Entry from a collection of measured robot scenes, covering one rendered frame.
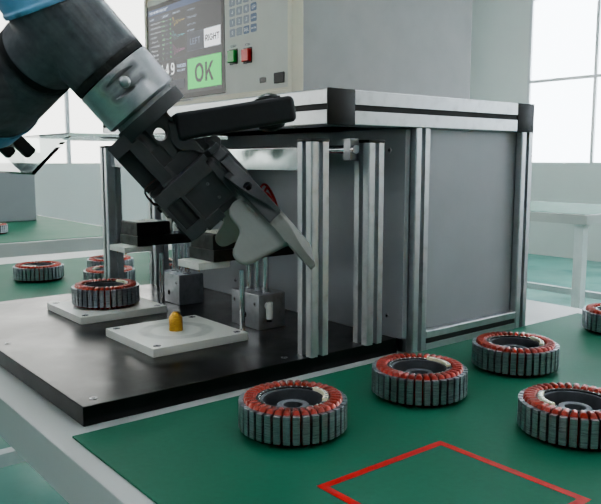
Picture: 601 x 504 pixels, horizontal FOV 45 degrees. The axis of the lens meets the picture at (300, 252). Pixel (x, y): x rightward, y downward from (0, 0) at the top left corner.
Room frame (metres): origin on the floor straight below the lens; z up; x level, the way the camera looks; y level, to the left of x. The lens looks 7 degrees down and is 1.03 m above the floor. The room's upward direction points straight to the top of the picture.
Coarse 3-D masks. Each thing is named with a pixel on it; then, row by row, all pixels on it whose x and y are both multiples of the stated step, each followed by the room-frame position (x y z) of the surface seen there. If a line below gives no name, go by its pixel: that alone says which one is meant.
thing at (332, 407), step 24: (264, 384) 0.75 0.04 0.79; (288, 384) 0.75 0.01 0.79; (312, 384) 0.75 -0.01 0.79; (240, 408) 0.69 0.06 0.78; (264, 408) 0.67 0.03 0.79; (288, 408) 0.67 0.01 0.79; (312, 408) 0.67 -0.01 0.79; (336, 408) 0.68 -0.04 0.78; (264, 432) 0.67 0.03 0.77; (288, 432) 0.66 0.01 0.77; (312, 432) 0.66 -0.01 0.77; (336, 432) 0.68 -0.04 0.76
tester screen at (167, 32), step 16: (192, 0) 1.22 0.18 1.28; (208, 0) 1.18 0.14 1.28; (160, 16) 1.30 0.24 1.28; (176, 16) 1.26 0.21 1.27; (192, 16) 1.22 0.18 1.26; (208, 16) 1.18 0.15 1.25; (160, 32) 1.31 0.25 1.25; (176, 32) 1.26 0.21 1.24; (160, 48) 1.31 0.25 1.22; (176, 48) 1.26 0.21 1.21; (208, 48) 1.18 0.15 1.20; (176, 64) 1.26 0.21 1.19
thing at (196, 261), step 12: (204, 240) 1.04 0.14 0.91; (192, 252) 1.06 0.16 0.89; (204, 252) 1.04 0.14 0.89; (216, 252) 1.02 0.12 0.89; (228, 252) 1.03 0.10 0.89; (276, 252) 1.09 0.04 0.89; (288, 252) 1.10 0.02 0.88; (180, 264) 1.05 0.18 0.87; (192, 264) 1.02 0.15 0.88; (204, 264) 1.01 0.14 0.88; (216, 264) 1.03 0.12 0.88; (228, 264) 1.04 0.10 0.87; (252, 264) 1.12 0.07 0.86; (264, 264) 1.09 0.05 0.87; (252, 276) 1.12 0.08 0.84; (264, 276) 1.09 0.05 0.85; (264, 288) 1.09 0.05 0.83
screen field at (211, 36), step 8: (192, 32) 1.22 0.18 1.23; (200, 32) 1.20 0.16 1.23; (208, 32) 1.18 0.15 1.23; (216, 32) 1.16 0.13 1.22; (192, 40) 1.22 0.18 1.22; (200, 40) 1.20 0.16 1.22; (208, 40) 1.18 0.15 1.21; (216, 40) 1.16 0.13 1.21; (192, 48) 1.22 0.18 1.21; (200, 48) 1.20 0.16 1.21
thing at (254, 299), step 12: (252, 288) 1.12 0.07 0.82; (252, 300) 1.08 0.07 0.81; (264, 300) 1.07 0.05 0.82; (276, 300) 1.08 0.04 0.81; (252, 312) 1.08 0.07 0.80; (264, 312) 1.07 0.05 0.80; (276, 312) 1.08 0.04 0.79; (252, 324) 1.08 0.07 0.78; (264, 324) 1.07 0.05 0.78; (276, 324) 1.08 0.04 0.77
